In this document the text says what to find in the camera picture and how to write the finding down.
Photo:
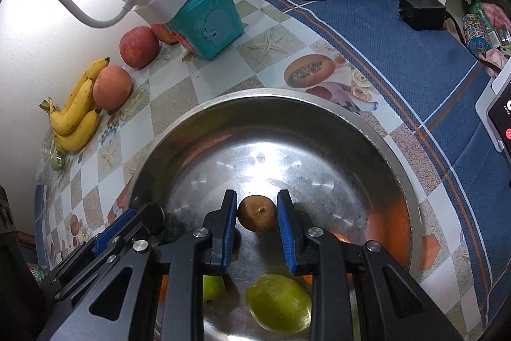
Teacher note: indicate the patterned vinyl tablecloth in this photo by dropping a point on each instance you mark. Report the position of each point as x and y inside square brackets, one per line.
[81, 201]

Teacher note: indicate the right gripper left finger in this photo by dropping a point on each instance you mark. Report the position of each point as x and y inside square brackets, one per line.
[205, 250]

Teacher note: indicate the smartphone on stand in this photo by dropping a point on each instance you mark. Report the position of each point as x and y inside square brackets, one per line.
[493, 109]

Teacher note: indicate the blue cloth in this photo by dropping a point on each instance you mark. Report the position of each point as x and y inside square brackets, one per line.
[430, 85]

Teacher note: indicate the orange top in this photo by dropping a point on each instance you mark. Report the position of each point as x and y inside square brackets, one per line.
[392, 229]

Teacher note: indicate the green mango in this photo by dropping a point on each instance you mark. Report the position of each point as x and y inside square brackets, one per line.
[279, 304]
[213, 289]

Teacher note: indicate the brown kiwi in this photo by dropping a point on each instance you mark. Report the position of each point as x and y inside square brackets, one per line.
[257, 213]

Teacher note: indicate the red apple right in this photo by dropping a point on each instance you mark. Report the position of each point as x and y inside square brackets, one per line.
[161, 32]

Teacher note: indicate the clear bag green fruit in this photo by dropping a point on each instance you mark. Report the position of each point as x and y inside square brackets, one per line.
[53, 159]

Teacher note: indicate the yellow banana bunch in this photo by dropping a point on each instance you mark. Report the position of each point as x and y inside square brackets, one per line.
[76, 123]

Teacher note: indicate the red apple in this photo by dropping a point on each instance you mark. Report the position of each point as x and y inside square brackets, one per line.
[161, 32]
[138, 47]
[112, 87]

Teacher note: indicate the red apple front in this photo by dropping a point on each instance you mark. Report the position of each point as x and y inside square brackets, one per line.
[112, 87]

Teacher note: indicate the black power adapter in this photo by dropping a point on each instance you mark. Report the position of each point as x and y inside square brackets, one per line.
[422, 14]

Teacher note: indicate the red apple middle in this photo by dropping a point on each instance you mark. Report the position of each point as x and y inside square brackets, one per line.
[138, 47]

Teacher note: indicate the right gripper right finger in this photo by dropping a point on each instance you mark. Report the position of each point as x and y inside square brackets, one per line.
[391, 304]

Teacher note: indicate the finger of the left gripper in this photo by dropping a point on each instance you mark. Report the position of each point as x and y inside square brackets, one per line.
[117, 277]
[102, 239]

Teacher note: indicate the large steel bowl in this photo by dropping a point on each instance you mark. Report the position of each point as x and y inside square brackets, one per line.
[334, 165]

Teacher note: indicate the teal toy box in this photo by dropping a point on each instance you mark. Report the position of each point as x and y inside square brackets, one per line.
[206, 27]

